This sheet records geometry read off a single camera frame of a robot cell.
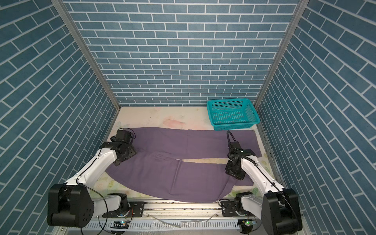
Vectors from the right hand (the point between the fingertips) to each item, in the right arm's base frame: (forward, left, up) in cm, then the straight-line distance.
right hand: (231, 174), depth 83 cm
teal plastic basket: (+42, -2, +7) cm, 42 cm away
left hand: (+5, +59, +5) cm, 59 cm away
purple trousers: (-1, +44, -1) cm, 44 cm away
